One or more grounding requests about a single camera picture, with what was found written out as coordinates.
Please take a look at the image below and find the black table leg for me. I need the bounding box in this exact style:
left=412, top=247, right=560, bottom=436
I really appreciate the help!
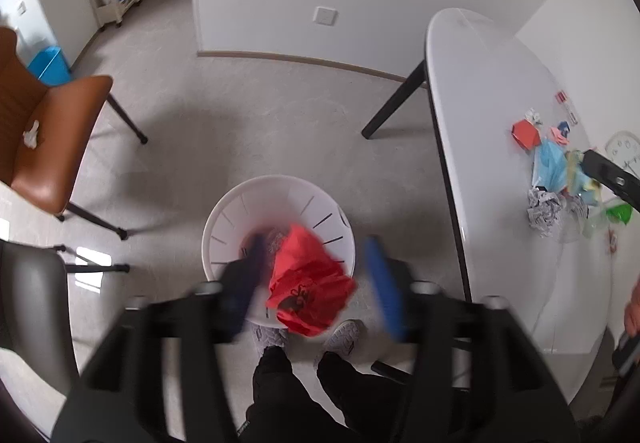
left=361, top=59, right=428, bottom=140
left=371, top=360, right=416, bottom=386

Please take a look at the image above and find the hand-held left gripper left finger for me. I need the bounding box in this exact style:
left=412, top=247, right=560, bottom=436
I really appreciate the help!
left=50, top=234, right=273, bottom=443

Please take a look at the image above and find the person's right hand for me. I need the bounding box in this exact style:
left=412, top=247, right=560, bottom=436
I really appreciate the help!
left=624, top=273, right=640, bottom=338

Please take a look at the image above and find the clear plastic wrap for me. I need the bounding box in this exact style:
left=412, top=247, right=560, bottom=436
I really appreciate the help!
left=560, top=208, right=616, bottom=244

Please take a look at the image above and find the white round clock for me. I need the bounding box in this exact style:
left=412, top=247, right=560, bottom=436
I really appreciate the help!
left=605, top=130, right=640, bottom=174

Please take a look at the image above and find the person's shoe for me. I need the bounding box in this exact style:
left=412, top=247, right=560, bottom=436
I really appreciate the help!
left=252, top=323, right=290, bottom=359
left=322, top=319, right=362, bottom=356

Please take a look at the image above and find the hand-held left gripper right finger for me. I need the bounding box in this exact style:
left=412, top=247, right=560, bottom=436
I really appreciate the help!
left=362, top=235, right=583, bottom=443

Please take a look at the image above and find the brown wooden chair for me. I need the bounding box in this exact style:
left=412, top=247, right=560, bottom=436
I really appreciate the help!
left=0, top=26, right=148, bottom=241

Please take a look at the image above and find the person's left shoe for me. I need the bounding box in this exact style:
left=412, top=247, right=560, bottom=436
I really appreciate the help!
left=252, top=323, right=290, bottom=359

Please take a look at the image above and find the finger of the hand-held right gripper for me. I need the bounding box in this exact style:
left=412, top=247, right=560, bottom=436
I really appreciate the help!
left=582, top=149, right=640, bottom=214

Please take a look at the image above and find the green wrapper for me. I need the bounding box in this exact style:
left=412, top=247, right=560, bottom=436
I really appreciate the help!
left=605, top=203, right=635, bottom=225

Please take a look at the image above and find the red plastic bag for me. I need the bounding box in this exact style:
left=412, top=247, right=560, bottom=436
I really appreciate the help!
left=265, top=223, right=357, bottom=336

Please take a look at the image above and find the yellow blue snack wrapper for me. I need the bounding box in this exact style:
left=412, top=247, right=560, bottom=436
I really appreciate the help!
left=565, top=150, right=606, bottom=209

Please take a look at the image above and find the light blue plastic bag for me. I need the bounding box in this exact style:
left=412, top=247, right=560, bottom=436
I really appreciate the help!
left=531, top=139, right=576, bottom=194

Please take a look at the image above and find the red folded paper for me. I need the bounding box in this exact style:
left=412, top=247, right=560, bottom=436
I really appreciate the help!
left=511, top=119, right=542, bottom=151

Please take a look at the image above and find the grey chair with black legs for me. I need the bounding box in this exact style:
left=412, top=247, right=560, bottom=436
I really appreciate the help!
left=0, top=238, right=131, bottom=399

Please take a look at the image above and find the blue plastic storage box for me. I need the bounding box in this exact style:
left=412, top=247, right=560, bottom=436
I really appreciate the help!
left=27, top=46, right=71, bottom=86

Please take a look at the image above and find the white slotted waste bin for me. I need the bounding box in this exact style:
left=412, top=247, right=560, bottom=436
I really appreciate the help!
left=201, top=176, right=357, bottom=329

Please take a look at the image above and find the person's right leg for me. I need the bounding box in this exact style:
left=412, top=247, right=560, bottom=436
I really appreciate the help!
left=316, top=352, right=416, bottom=443

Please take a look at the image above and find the crumpled newspaper ball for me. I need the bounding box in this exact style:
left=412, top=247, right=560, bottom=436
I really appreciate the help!
left=527, top=188, right=566, bottom=239

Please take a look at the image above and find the person's right shoe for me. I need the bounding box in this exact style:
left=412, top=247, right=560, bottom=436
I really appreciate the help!
left=322, top=319, right=362, bottom=356

